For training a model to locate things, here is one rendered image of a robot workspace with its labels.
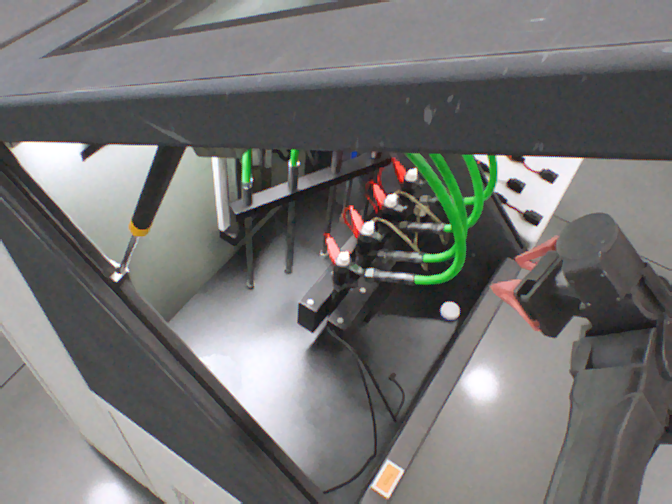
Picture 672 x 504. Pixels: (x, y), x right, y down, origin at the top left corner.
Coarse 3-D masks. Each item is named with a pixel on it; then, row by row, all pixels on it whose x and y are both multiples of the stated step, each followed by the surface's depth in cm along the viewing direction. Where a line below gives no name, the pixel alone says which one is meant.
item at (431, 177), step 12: (408, 156) 74; (420, 156) 74; (420, 168) 74; (432, 180) 75; (444, 192) 75; (444, 204) 76; (456, 216) 77; (456, 228) 78; (456, 240) 79; (456, 252) 81; (456, 264) 83; (420, 276) 90; (432, 276) 89; (444, 276) 86
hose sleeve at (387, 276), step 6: (378, 270) 96; (378, 276) 95; (384, 276) 94; (390, 276) 94; (396, 276) 93; (402, 276) 92; (408, 276) 91; (414, 276) 91; (396, 282) 93; (402, 282) 92; (408, 282) 91; (414, 282) 91
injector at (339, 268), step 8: (336, 256) 99; (336, 264) 99; (344, 264) 99; (336, 272) 100; (344, 272) 100; (336, 280) 102; (344, 280) 102; (352, 280) 103; (336, 288) 105; (344, 288) 103; (352, 288) 102; (336, 296) 107; (336, 304) 109
